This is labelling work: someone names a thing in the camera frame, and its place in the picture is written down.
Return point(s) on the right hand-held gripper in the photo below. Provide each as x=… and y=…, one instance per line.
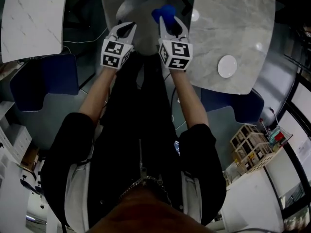
x=177, y=54

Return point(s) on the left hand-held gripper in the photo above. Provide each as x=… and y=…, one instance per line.
x=114, y=54

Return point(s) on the blue cloth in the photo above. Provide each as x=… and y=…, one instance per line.
x=163, y=13

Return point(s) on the grey chair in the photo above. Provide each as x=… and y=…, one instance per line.
x=143, y=21

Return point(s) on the person's right forearm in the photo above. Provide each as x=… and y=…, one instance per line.
x=188, y=98

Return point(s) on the person's left forearm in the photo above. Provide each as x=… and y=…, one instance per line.
x=97, y=93

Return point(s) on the blue upholstered chair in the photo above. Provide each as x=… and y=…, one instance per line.
x=245, y=105
x=48, y=81

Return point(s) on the grey marble table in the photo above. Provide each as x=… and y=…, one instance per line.
x=230, y=28

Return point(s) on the white round plate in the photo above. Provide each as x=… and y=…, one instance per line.
x=227, y=66

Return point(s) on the white marble table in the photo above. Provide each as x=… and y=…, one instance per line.
x=31, y=21

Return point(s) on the person's black clothed body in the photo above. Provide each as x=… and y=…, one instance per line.
x=136, y=142

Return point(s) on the wooden crate shelf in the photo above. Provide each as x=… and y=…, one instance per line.
x=252, y=148

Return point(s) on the small shopping cart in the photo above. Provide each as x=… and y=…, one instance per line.
x=277, y=136

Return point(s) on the white drawer cabinet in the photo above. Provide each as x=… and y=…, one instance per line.
x=17, y=139

